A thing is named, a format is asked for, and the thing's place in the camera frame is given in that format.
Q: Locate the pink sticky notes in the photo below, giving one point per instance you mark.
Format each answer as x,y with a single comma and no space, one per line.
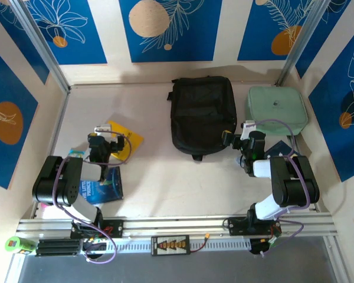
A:
43,207

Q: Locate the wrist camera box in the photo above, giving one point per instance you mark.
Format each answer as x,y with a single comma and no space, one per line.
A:
103,129
249,125

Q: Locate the blue poster small orange circle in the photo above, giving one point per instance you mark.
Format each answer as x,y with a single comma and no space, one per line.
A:
76,29

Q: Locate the clear plastic compass case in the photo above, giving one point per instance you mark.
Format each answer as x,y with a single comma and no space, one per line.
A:
239,161

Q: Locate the small light blue packet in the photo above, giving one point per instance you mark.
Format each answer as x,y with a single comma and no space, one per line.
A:
76,154

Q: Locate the black ribbed box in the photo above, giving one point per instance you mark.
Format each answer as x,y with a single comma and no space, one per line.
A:
57,247

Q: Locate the blue poster white leaf lines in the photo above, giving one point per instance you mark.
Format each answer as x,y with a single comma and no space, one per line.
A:
17,44

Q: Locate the yellow book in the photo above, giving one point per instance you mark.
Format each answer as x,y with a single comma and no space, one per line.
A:
134,138

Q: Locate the blue poster large orange oval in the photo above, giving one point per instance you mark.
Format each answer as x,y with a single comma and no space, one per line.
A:
9,118

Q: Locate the blue poster large beige circle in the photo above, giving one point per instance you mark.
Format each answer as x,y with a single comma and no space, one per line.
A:
171,29

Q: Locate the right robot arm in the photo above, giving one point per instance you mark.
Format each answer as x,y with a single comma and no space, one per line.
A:
283,182

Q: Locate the blue poster monstera outline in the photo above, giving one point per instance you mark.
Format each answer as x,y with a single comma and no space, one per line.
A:
342,118

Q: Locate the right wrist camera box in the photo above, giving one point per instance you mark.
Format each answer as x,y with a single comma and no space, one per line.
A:
249,125

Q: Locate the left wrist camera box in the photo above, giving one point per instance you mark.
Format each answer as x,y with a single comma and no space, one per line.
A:
103,129

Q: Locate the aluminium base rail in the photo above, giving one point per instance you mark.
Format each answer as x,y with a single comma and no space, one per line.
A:
177,224

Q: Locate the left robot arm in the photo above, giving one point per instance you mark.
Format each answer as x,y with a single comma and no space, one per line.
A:
47,182

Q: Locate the black power distribution board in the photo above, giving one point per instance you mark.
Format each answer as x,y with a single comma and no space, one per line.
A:
171,246

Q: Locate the black backpack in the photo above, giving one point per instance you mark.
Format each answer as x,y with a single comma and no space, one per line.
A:
200,118

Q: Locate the mint green zip pouch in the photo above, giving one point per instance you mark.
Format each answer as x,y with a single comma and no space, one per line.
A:
277,109

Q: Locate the blue Little Prince book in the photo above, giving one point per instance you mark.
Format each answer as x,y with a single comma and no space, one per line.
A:
112,185

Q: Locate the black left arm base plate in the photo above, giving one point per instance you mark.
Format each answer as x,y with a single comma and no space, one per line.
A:
112,228

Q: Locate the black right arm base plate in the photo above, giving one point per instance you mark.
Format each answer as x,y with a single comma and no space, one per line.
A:
239,226

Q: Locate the green cylinder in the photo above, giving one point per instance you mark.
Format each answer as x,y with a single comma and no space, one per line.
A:
16,244

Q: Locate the aluminium frame post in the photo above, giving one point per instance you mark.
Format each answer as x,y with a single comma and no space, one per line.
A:
44,50
298,50

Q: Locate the dark navy book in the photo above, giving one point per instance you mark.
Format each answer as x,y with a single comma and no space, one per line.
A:
278,148

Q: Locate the blue poster fern orange circle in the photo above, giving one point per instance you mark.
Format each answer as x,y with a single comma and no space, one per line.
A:
271,29

